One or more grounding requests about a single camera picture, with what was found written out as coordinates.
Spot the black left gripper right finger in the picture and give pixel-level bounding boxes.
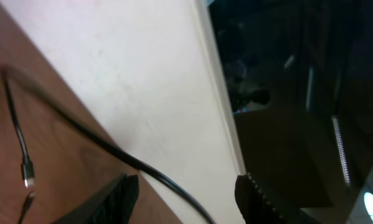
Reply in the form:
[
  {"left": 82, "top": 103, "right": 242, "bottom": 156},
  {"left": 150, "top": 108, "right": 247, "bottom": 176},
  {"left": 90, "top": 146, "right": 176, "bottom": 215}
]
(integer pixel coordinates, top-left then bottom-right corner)
[{"left": 234, "top": 172, "right": 324, "bottom": 224}]

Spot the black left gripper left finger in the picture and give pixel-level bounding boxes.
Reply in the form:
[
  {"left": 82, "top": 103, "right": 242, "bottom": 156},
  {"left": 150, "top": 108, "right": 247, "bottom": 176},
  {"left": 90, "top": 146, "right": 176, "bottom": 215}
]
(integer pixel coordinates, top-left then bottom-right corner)
[{"left": 54, "top": 174, "right": 139, "bottom": 224}]

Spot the black usb cable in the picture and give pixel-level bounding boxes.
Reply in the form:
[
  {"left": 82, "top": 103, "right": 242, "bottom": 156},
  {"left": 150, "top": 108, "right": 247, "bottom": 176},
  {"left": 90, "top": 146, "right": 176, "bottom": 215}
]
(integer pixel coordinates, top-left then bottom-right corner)
[
  {"left": 0, "top": 63, "right": 217, "bottom": 224},
  {"left": 1, "top": 74, "right": 36, "bottom": 224}
]

